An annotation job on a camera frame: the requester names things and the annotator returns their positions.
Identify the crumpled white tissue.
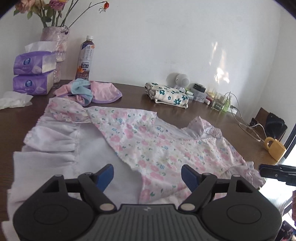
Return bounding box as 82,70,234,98
0,91,33,110

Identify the white round speaker toy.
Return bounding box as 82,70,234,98
166,73,190,92

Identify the pink purple blue garment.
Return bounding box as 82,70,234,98
54,78,122,106

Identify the folded cream floral cloth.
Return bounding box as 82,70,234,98
144,82,189,109

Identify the clear cosmetics organizer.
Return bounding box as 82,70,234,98
207,92,231,113

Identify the dried pink rose bouquet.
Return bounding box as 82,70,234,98
13,0,110,28

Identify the black bag on floor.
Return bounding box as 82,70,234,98
264,113,287,141

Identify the white charging cable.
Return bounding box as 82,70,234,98
225,91,265,142

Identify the lower purple tissue pack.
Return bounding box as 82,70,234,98
13,71,54,95

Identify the yellow mug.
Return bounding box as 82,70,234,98
264,137,287,162

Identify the small white floral tin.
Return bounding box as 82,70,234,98
190,84,207,103

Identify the pink floral baby dress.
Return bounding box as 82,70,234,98
1,97,266,241

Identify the purple tissue pack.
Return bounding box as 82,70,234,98
13,41,57,75
13,71,54,95

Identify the pink lace flower vase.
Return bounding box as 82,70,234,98
41,26,69,84

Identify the brown tea drink bottle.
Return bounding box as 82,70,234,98
75,35,95,80

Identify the upper purple tissue pack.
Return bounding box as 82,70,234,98
13,41,57,75

